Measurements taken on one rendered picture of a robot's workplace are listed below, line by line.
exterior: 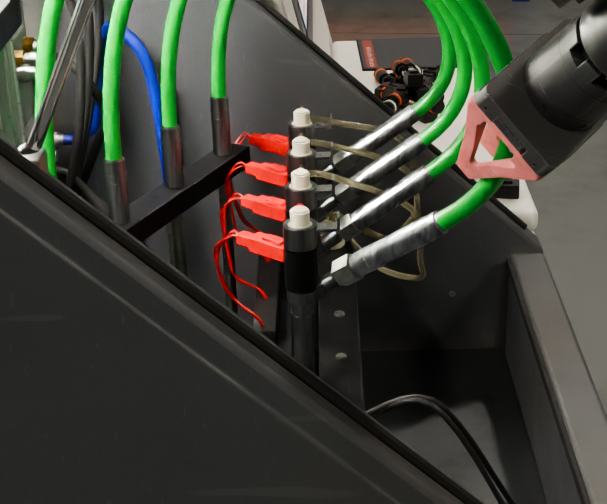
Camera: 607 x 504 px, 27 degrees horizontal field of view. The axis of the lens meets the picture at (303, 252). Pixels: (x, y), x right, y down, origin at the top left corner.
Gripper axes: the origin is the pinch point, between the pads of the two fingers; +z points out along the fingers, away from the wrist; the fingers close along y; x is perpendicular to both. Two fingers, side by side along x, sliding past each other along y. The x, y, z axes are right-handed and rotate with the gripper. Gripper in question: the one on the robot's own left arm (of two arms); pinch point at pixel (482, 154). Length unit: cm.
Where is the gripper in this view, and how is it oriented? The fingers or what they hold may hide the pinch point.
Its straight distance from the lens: 86.4
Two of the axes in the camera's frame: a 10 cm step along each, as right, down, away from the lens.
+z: -4.2, 3.7, 8.3
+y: -6.3, 5.4, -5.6
